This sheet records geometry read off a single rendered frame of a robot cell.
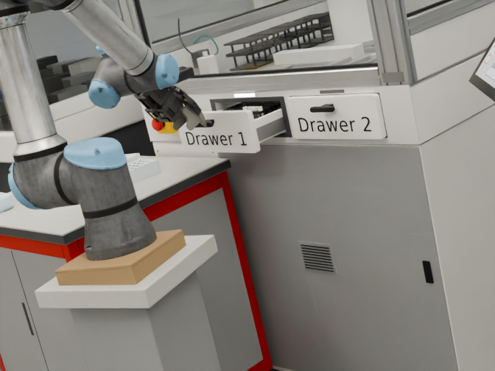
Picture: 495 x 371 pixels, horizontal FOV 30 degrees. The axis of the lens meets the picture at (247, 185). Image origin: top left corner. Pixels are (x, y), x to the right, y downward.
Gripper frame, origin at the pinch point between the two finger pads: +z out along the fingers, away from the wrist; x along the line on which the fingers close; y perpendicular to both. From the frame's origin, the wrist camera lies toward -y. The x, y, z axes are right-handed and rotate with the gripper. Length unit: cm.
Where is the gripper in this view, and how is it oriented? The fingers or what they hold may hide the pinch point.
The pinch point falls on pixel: (199, 121)
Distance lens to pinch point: 242.3
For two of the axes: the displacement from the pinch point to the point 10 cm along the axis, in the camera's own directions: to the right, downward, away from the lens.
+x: 6.9, 0.4, -7.2
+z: 5.7, 5.8, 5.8
